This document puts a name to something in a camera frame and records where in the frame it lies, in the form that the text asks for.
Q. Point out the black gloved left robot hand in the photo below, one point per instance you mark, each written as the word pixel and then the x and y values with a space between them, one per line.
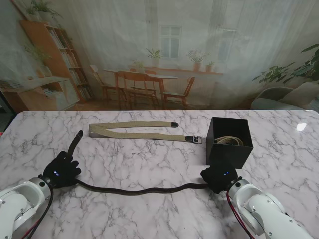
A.
pixel 61 173

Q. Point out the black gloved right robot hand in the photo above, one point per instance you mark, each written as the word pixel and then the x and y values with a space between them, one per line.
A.
pixel 220 176

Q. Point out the beige woven belt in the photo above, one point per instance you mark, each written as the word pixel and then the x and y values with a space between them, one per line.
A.
pixel 129 135
pixel 229 141

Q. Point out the dark brown woven belt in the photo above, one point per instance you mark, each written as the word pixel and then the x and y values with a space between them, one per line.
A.
pixel 139 191

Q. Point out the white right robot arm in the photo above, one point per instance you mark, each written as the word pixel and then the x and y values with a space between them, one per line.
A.
pixel 261 211

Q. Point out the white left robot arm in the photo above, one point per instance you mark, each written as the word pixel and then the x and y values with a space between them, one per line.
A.
pixel 20 204

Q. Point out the black belt storage box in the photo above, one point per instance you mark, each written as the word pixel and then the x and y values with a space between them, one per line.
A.
pixel 229 154

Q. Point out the printed room backdrop cloth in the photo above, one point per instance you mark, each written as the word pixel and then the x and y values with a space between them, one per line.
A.
pixel 159 49

